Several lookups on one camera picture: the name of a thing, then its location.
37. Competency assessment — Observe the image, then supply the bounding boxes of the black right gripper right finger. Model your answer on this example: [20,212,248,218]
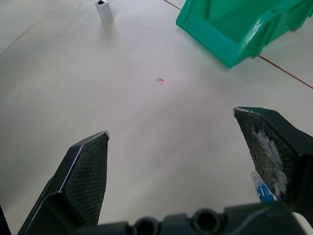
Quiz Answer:
[232,106,313,214]

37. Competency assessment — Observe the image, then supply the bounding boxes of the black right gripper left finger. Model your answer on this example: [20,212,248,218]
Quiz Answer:
[17,130,111,235]

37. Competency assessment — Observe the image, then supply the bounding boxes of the green plastic storage bin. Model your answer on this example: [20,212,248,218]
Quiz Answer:
[175,0,313,70]

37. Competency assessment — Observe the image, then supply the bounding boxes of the white rectangular adapter block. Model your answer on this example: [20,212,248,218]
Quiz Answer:
[94,0,115,24]

